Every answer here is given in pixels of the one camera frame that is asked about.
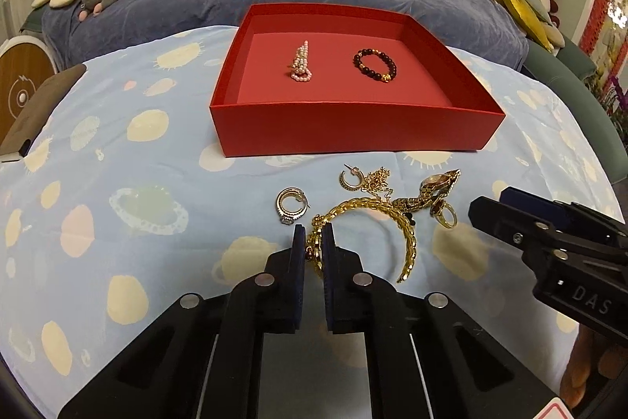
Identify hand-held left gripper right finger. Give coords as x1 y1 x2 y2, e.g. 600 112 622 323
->
322 223 561 419

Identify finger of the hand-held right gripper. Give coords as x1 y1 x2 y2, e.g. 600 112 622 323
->
468 196 570 260
499 186 628 249

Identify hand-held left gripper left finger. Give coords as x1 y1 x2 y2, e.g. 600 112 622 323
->
58 225 306 419

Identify gold ring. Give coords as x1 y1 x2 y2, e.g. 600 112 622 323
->
431 201 458 229

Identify gold wristwatch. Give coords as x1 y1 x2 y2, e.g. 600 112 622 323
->
391 169 462 214

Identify gold chain link bracelet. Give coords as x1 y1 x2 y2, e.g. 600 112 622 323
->
305 197 419 285

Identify gold hoop earring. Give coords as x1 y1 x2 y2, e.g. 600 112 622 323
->
340 164 363 193

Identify thin gold necklace chain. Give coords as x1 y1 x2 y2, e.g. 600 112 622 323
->
360 167 397 204

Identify red cardboard box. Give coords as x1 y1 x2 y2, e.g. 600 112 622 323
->
209 3 506 159

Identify person's right hand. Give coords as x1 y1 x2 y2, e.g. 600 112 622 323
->
559 323 628 411

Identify green sofa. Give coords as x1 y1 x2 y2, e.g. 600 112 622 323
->
471 0 620 187

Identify purple flowers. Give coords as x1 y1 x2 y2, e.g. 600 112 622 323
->
589 70 628 118

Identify yellow pillow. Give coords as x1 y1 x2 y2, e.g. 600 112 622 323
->
493 0 554 53

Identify round wooden robot vacuum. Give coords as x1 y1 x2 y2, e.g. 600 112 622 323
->
0 38 58 146

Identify dark bead bracelet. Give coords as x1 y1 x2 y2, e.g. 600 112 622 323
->
352 48 397 84

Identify red paper wall decoration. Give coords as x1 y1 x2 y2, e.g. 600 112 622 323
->
580 0 617 73

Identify pink pearl bracelet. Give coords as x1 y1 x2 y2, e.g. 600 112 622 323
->
287 39 315 83

